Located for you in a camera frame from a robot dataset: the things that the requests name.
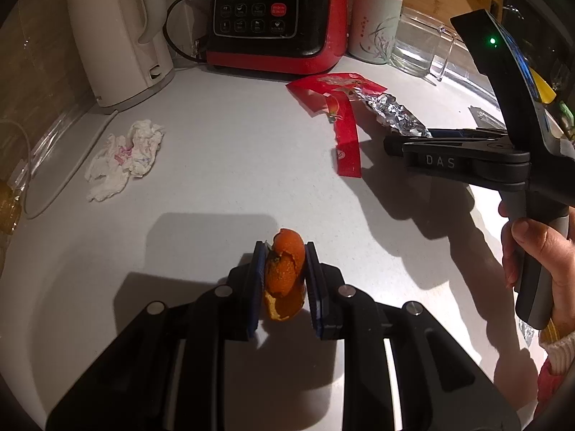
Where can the white mug with plant print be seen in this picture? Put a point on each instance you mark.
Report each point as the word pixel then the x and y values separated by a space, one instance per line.
pixel 375 27

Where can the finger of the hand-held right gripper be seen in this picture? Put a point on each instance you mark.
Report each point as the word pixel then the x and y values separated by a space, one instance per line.
pixel 471 161
pixel 467 134

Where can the clear glass mug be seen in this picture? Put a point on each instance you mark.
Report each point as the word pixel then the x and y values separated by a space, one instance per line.
pixel 413 45

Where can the person's right forearm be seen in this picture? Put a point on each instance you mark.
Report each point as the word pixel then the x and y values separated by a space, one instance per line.
pixel 561 350

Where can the red and black blender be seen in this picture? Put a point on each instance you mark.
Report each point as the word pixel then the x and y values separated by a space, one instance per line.
pixel 256 9

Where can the yellow bowl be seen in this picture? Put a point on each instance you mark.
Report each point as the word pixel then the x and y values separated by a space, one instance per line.
pixel 546 92

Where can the orange peel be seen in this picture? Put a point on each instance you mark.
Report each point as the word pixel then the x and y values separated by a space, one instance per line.
pixel 285 269

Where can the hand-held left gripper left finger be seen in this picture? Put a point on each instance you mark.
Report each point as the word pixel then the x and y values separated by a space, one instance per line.
pixel 256 289

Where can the white electric kettle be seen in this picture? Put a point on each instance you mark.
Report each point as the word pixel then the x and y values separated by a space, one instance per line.
pixel 117 31

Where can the glass bottle with yellow contents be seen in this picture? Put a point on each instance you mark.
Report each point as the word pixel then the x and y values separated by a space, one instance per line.
pixel 9 208

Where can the red foil snack wrapper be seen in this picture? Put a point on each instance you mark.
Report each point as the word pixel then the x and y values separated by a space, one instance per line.
pixel 346 134

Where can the person's right hand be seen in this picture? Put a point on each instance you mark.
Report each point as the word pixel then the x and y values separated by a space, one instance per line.
pixel 557 260

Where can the crumpled white tissue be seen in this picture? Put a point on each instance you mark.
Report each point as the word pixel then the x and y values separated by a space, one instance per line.
pixel 130 157

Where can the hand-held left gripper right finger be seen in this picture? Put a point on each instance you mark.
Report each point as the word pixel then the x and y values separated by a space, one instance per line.
pixel 315 292

